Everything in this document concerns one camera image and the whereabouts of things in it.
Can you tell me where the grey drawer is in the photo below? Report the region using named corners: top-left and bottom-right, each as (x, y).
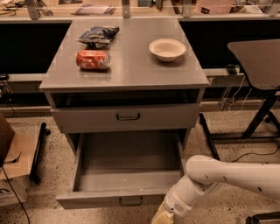
top-left (52, 103), bottom-right (200, 133)
top-left (57, 130), bottom-right (185, 209)

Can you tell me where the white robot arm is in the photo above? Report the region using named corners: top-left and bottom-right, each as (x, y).
top-left (151, 155), bottom-right (280, 224)

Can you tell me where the grey top drawer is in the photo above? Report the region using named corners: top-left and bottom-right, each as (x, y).
top-left (52, 103), bottom-right (200, 133)

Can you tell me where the grey drawer cabinet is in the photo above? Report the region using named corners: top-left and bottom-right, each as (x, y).
top-left (40, 18), bottom-right (208, 149)

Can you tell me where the black office chair base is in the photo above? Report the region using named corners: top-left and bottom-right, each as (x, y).
top-left (246, 212), bottom-right (280, 224)

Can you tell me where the black stand leg right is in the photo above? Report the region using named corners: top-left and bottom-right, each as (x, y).
top-left (199, 113), bottom-right (220, 160)

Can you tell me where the black stand leg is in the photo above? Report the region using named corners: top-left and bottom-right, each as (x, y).
top-left (29, 122), bottom-right (51, 185)
top-left (199, 113), bottom-right (220, 160)

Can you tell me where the black stand leg left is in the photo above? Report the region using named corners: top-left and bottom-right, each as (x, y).
top-left (29, 122), bottom-right (51, 185)

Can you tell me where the cardboard box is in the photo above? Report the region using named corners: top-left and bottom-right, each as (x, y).
top-left (0, 115), bottom-right (37, 207)

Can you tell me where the black power adapter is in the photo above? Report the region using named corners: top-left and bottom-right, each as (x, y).
top-left (226, 64), bottom-right (240, 75)

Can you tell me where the white paper bowl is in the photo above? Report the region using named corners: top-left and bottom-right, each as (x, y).
top-left (149, 38), bottom-right (186, 62)

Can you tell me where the crushed red soda can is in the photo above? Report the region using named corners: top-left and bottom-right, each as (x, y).
top-left (76, 49), bottom-right (110, 70)

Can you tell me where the dark side table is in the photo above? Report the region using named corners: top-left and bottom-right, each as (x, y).
top-left (227, 38), bottom-right (280, 140)

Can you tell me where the blue chip bag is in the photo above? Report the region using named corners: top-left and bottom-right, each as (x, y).
top-left (76, 26), bottom-right (120, 49)

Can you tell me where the magazine on back shelf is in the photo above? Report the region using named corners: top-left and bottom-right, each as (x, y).
top-left (74, 4), bottom-right (116, 15)

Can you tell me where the black floor cable right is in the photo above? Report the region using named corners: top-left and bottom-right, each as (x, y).
top-left (231, 143), bottom-right (280, 164)

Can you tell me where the white hanging cable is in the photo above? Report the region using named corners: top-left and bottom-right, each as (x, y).
top-left (220, 74), bottom-right (253, 116)

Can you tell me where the black cable left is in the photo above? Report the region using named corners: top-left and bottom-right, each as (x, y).
top-left (0, 165), bottom-right (32, 224)

